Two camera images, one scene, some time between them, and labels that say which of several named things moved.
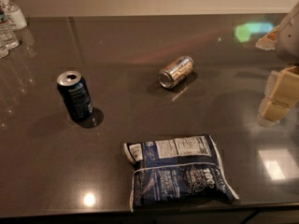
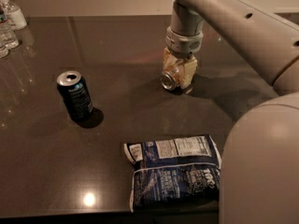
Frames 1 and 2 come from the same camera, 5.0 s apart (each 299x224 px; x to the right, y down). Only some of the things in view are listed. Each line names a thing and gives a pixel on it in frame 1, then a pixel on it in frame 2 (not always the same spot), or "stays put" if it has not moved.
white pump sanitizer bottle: (12, 12) stays put
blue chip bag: (177, 172) stays put
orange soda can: (176, 72) stays put
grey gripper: (290, 37) to (183, 43)
